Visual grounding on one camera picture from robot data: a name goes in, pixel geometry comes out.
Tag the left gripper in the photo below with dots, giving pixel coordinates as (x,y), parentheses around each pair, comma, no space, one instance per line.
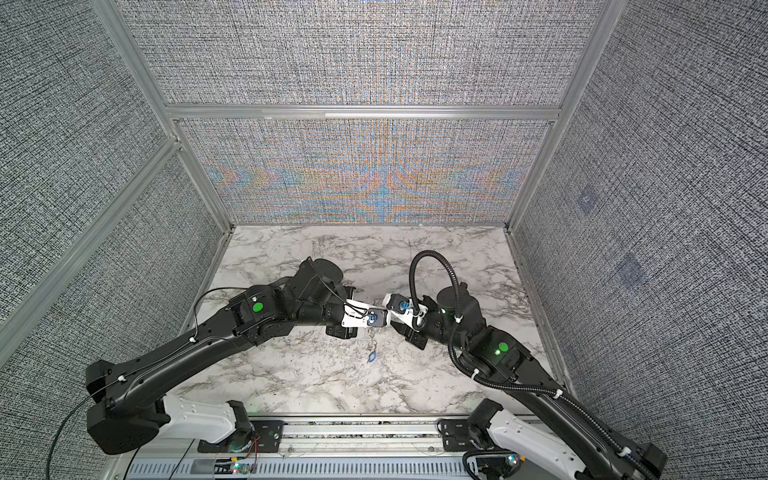
(344,331)

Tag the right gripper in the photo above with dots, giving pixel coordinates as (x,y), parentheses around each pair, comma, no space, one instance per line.
(413,337)

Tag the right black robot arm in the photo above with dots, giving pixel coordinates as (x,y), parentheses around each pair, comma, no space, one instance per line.
(575,445)

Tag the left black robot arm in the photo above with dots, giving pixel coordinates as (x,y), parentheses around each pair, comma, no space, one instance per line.
(131,406)

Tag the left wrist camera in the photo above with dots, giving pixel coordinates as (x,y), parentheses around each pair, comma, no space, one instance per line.
(362,315)

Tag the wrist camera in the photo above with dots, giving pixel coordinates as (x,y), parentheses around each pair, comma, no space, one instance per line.
(401,309)
(362,315)

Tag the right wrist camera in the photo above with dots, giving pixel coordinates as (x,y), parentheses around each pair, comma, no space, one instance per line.
(401,309)

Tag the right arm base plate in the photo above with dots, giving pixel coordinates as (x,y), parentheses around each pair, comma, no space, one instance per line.
(465,434)

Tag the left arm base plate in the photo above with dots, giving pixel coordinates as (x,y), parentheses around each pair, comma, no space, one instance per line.
(264,436)

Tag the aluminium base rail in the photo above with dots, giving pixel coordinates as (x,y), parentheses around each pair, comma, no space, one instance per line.
(332,448)

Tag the aluminium enclosure frame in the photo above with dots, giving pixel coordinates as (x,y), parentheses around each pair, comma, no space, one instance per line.
(39,299)

